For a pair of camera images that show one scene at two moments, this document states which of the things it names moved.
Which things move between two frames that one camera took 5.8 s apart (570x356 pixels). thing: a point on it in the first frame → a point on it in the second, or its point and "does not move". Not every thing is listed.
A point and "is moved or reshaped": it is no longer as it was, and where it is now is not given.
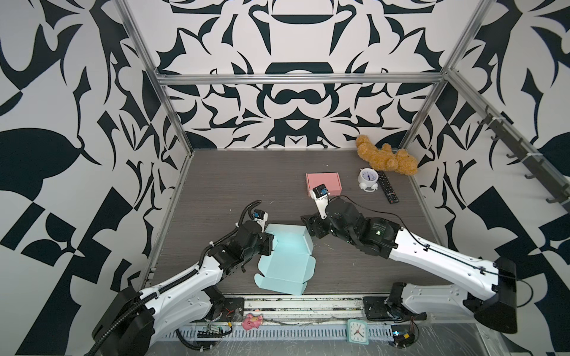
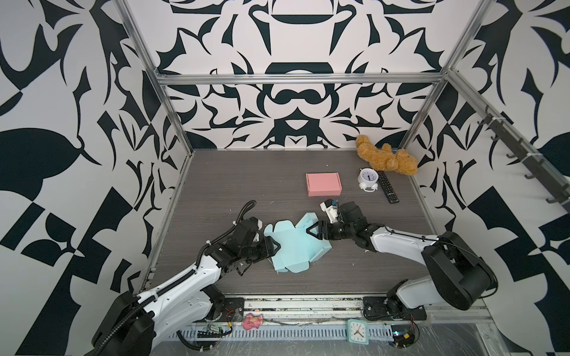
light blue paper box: (290, 263) is moved or reshaped
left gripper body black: (263, 246) does not move
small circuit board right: (402, 336) does not move
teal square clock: (358, 331) does not move
